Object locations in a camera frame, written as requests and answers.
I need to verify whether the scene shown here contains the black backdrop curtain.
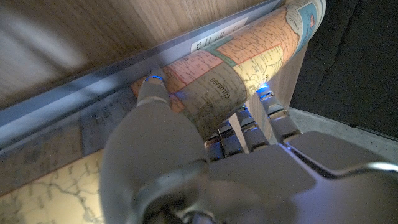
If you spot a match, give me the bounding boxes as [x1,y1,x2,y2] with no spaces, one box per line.
[289,0,398,139]

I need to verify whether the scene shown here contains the colourful paper map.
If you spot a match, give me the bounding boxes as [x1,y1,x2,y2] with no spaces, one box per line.
[0,0,327,224]

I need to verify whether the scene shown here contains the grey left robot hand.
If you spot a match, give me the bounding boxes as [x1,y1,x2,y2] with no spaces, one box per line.
[99,67,398,224]

